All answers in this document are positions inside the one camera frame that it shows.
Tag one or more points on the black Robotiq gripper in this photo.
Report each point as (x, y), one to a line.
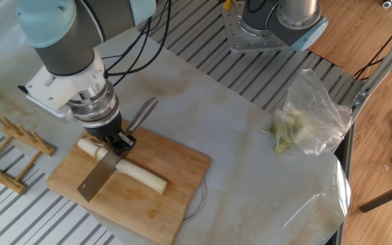
(104, 129)

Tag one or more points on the short cut scallion piece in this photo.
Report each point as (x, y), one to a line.
(87, 145)

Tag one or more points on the white scallion stalk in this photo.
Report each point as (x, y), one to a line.
(141, 175)

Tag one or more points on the steel cleaver knife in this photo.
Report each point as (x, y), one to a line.
(97, 177)

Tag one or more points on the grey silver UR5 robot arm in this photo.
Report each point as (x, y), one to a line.
(66, 41)

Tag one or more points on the bamboo cutting board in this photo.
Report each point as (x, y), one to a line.
(131, 211)

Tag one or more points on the wooden peg rack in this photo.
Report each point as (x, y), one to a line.
(2, 177)

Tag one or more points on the silver robot mounting plate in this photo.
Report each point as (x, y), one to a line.
(247, 41)

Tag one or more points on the small yellow object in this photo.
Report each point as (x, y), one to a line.
(227, 4)

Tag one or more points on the plastic bag of scallion scraps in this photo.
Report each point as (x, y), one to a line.
(311, 119)

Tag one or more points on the dark wooden bar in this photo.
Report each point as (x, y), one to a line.
(386, 195)

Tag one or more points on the small white round object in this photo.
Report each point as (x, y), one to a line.
(387, 3)

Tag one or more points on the aluminium frame beam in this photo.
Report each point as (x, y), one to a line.
(383, 64)

